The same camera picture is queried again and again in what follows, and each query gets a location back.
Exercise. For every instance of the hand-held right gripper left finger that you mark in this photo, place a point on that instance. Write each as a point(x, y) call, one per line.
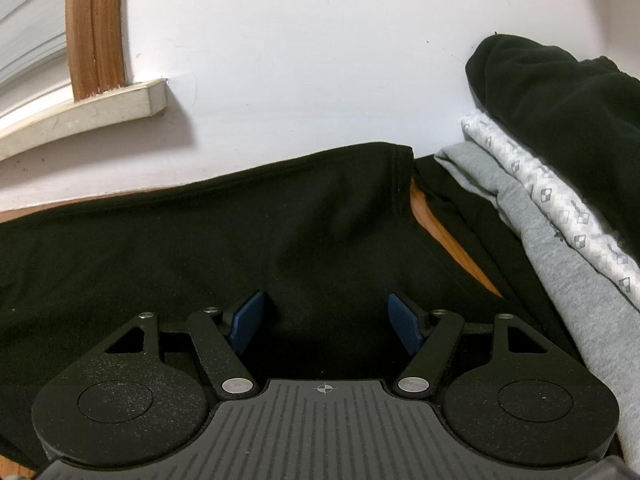
point(249, 322)

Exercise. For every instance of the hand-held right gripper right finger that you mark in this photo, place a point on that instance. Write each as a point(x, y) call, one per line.
point(406, 322)

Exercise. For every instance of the black t-shirt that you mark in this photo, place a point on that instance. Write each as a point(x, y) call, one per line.
point(200, 235)

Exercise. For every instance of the black fleece garment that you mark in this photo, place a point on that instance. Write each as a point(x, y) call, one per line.
point(575, 110)

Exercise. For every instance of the black folded garment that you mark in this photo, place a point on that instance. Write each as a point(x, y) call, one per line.
point(490, 240)

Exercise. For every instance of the grey garment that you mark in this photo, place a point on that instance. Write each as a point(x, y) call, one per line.
point(560, 270)

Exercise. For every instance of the white patterned garment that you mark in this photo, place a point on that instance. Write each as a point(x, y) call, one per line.
point(550, 187)

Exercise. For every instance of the beige window sill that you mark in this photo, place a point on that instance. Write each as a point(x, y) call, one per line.
point(75, 117)

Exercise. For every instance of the grey window blind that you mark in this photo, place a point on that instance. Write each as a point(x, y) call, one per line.
point(30, 35)

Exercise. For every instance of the wooden window frame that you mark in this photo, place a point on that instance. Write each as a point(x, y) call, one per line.
point(95, 25)

